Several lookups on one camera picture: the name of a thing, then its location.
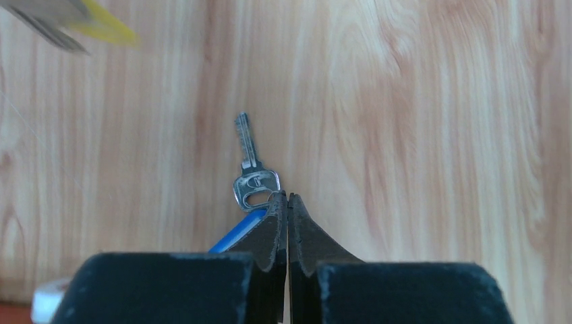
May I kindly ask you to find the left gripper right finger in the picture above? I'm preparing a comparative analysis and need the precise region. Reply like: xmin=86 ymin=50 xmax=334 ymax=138
xmin=288 ymin=194 xmax=513 ymax=323

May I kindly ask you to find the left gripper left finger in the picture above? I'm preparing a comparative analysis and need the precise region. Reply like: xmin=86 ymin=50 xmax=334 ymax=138
xmin=52 ymin=192 xmax=287 ymax=323

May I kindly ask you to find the key with blue tag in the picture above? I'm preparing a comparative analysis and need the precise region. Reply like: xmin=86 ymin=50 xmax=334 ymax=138
xmin=209 ymin=112 xmax=281 ymax=253

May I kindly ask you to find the large metal keyring with rings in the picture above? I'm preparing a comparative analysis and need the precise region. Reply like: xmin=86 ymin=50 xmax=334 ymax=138
xmin=1 ymin=1 xmax=139 ymax=54

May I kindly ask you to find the toy brick car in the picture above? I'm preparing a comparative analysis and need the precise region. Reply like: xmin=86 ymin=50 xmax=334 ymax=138
xmin=1 ymin=277 xmax=71 ymax=324

